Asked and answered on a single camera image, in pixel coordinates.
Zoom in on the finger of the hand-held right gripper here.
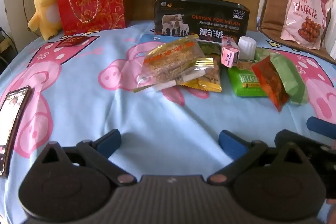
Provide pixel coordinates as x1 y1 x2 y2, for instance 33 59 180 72
274 130 332 156
306 116 336 139

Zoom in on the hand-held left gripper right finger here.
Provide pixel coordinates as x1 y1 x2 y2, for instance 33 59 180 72
207 130 311 186

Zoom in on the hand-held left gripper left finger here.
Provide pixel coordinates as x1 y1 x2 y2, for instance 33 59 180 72
34 129 138 186

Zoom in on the light green snack packet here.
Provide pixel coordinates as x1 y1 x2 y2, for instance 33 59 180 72
268 52 309 106

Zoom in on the red snack packet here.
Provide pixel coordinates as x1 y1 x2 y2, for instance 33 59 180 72
251 55 290 112

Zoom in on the bright green cracker packet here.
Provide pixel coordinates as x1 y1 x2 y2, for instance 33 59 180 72
227 60 268 98

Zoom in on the yellow peanut packet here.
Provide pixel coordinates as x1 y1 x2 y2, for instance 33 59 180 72
181 56 222 93

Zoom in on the small pink carton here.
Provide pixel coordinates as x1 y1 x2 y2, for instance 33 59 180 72
221 35 240 68

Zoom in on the white ribbed cup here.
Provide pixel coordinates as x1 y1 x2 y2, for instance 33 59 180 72
238 36 256 60

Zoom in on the dark green snack packet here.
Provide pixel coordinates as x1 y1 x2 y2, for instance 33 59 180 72
197 41 222 56

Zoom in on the clear cracker packet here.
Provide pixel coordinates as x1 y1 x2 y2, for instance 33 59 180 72
133 34 214 93

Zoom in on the black tin box sheep print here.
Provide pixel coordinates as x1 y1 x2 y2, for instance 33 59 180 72
154 0 250 43

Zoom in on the cartoon pig printed bedsheet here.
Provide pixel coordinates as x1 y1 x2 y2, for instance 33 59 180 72
0 20 336 224

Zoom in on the smartphone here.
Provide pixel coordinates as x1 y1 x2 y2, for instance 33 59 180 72
0 86 34 178

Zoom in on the small red flat packet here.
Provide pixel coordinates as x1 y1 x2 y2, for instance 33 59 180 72
56 36 90 48

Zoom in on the pink snack bag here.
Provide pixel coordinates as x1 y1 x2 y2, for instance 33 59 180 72
280 0 331 50

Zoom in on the brown seat cushion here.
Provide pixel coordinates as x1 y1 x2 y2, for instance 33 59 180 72
259 0 336 64

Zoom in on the yellow plush duck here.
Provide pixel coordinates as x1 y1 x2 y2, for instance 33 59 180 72
28 0 62 41

